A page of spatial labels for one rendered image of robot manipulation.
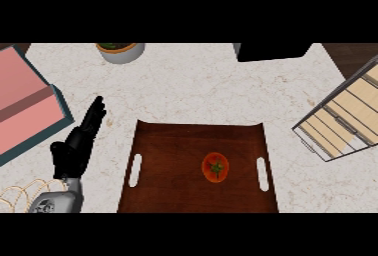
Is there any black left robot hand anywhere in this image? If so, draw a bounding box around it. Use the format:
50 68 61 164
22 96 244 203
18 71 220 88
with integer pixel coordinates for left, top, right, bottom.
49 95 108 180

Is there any brown wooden tray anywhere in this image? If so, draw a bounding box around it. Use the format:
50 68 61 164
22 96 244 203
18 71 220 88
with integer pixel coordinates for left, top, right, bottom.
117 119 281 214

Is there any orange can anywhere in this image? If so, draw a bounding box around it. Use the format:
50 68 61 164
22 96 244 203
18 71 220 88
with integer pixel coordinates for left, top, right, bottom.
201 151 230 184

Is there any pink and teal open box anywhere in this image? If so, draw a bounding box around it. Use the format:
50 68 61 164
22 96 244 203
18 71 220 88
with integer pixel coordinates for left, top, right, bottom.
0 43 77 168

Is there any white plant pot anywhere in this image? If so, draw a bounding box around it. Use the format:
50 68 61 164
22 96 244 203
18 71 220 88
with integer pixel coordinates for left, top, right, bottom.
94 42 146 65

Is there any black appliance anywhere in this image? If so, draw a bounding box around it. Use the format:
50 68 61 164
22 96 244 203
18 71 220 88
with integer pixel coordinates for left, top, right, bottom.
232 42 314 63

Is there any pale wire basket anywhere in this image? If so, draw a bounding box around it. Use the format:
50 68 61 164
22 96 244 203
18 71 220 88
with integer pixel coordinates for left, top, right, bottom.
0 178 68 214

